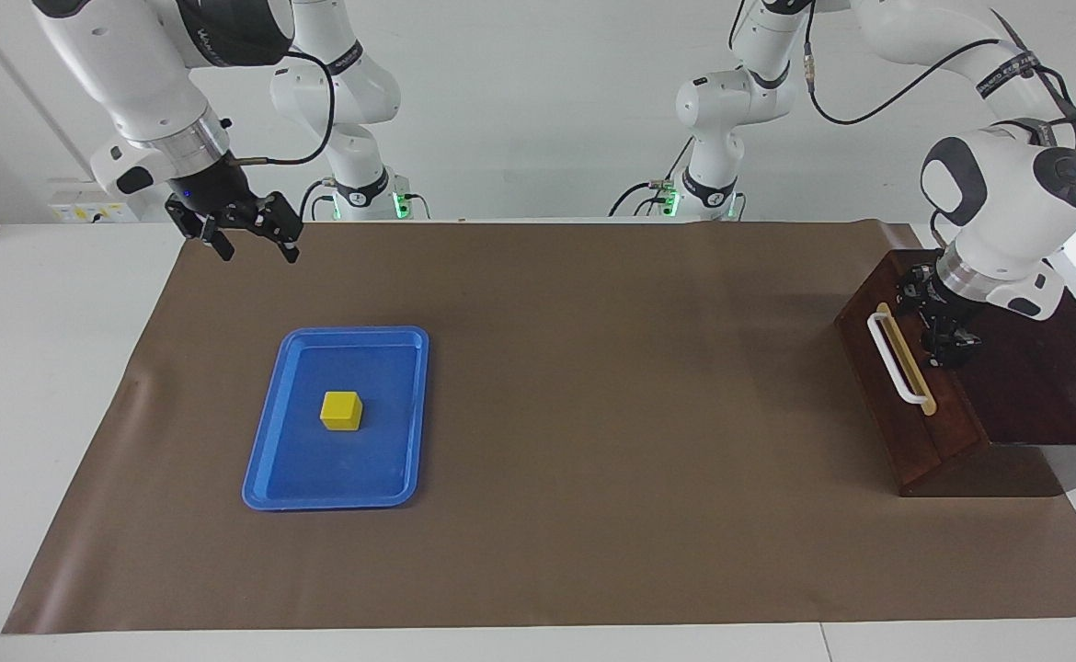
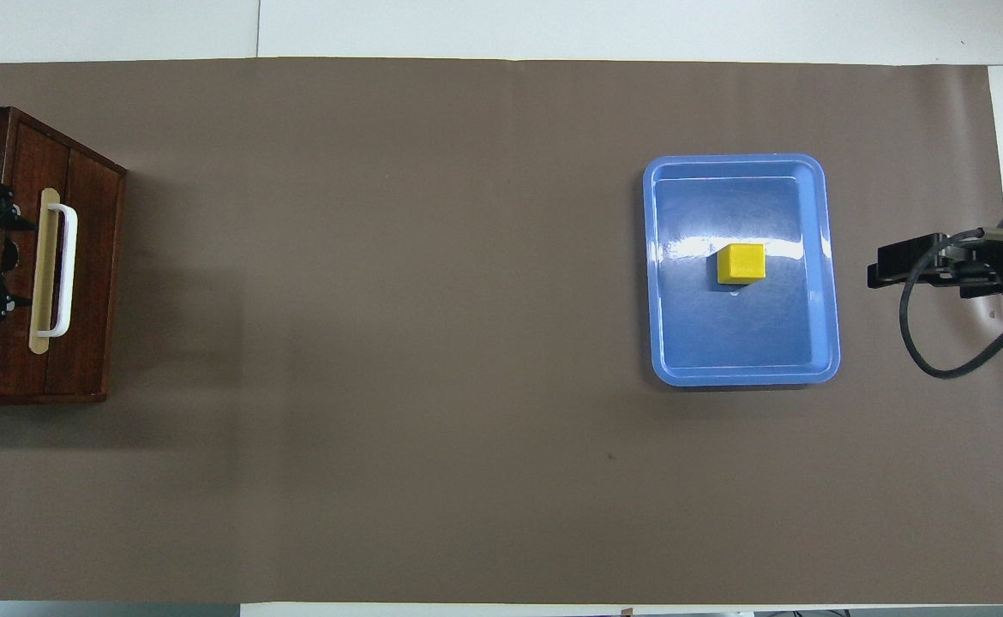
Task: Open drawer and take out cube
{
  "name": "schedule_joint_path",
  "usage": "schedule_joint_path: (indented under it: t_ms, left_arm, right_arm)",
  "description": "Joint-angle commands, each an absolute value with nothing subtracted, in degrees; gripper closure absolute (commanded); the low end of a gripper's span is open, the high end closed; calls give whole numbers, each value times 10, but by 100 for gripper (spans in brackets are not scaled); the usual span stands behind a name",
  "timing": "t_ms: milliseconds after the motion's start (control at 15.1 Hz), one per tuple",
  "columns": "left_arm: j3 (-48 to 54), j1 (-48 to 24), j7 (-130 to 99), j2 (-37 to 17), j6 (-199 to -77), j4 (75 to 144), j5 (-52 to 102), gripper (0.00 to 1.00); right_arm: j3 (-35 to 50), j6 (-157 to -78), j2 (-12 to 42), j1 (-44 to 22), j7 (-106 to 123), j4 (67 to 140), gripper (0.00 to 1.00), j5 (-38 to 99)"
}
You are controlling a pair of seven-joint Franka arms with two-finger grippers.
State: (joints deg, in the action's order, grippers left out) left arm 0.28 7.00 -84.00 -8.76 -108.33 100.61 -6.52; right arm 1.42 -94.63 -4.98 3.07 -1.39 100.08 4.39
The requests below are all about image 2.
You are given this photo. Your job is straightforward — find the white drawer handle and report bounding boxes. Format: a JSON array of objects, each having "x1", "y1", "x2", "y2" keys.
[{"x1": 34, "y1": 203, "x2": 79, "y2": 338}]

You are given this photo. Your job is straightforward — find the yellow cube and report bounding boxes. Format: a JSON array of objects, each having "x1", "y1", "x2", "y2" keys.
[{"x1": 718, "y1": 243, "x2": 766, "y2": 285}]

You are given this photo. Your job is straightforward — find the blue plastic tray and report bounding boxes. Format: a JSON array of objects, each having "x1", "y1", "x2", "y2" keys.
[{"x1": 643, "y1": 153, "x2": 842, "y2": 388}]

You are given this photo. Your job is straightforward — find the brown paper table mat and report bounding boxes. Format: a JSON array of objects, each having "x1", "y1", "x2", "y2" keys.
[{"x1": 0, "y1": 56, "x2": 1003, "y2": 605}]

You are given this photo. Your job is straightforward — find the beige handle backing plate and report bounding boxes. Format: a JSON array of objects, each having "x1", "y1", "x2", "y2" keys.
[{"x1": 28, "y1": 189, "x2": 61, "y2": 355}]

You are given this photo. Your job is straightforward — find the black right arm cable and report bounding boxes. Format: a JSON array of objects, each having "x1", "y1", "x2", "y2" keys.
[{"x1": 898, "y1": 226, "x2": 1003, "y2": 380}]

